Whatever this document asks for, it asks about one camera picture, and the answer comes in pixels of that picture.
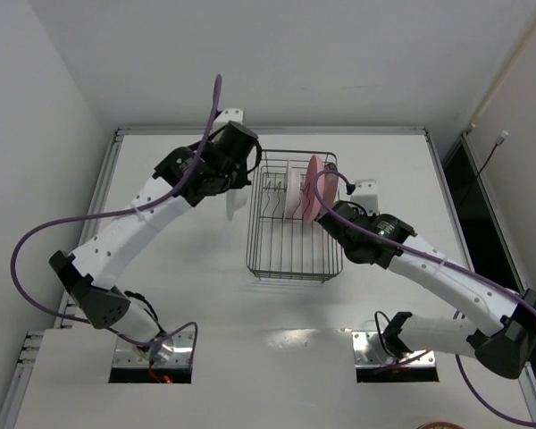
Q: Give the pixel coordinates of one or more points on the pink plastic plate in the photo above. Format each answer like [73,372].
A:
[312,207]

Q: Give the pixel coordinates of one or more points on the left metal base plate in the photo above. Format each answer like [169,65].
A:
[175,353]

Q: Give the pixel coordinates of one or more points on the clear glass plate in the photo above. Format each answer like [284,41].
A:
[235,200]
[294,192]

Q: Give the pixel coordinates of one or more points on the blue rimmed white plate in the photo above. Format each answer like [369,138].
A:
[331,183]

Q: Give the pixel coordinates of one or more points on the brown round object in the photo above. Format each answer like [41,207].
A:
[440,425]

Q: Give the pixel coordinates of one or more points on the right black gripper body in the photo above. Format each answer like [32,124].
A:
[327,215]

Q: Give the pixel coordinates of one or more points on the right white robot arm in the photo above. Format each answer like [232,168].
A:
[498,327]

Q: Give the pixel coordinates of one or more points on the wire dish rack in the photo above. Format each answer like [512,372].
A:
[284,249]

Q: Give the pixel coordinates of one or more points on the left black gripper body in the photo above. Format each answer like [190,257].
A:
[231,180]

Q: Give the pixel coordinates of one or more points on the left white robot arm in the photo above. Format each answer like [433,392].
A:
[179,183]

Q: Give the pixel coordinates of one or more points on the metal base plate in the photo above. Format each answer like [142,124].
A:
[366,348]
[175,353]

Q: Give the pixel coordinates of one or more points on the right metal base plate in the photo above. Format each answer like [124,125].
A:
[366,348]

